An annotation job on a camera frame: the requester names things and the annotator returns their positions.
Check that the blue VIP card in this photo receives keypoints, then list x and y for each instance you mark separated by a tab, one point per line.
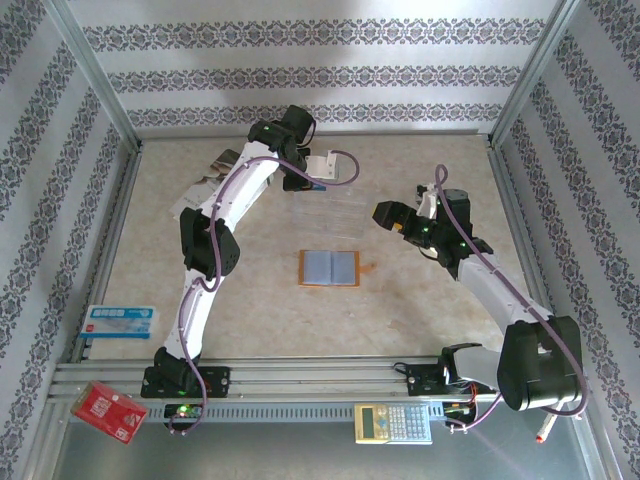
316	188

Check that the orange card holder wallet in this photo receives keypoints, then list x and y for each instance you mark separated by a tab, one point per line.
330	267

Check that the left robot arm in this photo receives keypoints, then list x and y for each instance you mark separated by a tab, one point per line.
235	185

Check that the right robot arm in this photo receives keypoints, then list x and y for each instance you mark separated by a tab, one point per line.
500	295

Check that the paperback book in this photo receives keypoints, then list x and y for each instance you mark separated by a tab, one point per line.
200	197

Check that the wide aluminium mounting beam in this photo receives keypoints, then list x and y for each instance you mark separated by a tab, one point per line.
325	372

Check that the beige grey calculator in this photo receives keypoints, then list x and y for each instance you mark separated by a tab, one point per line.
395	422

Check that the red and white marker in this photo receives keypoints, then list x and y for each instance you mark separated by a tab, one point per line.
542	432

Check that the blue and white box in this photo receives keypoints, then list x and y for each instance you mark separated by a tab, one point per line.
117	322

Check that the grey metal shelf plate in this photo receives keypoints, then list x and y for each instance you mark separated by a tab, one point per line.
300	455

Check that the circuit board with green LED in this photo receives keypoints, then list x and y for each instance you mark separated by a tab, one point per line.
182	411

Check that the red cardboard box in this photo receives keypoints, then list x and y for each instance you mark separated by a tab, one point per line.
107	410

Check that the aluminium frame rail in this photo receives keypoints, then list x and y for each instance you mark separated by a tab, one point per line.
113	235
425	134
510	200

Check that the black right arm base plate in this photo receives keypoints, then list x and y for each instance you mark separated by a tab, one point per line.
420	380

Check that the aluminium frame post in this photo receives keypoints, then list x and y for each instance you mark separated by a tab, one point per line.
535	70
94	70

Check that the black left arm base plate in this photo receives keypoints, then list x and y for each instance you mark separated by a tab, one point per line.
220	380

